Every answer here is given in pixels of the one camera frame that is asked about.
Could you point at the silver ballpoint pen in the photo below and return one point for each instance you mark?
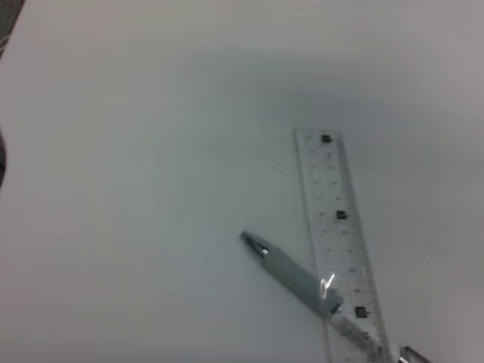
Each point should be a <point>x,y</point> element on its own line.
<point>287,276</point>

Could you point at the clear plastic ruler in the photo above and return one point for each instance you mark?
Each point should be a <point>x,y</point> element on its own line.
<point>332,211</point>

